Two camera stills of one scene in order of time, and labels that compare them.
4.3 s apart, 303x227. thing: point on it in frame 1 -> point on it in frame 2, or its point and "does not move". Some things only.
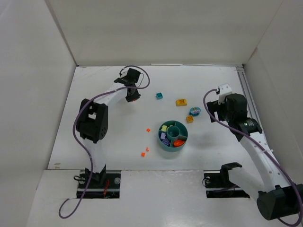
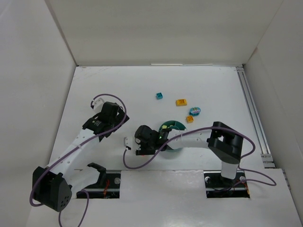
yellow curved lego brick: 181,102 does not move
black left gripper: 132,93 -> 120,117
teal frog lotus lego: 194,111 does not move
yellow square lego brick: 189,118 does not move
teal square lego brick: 159,95 does not move
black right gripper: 213,110 -> 141,150
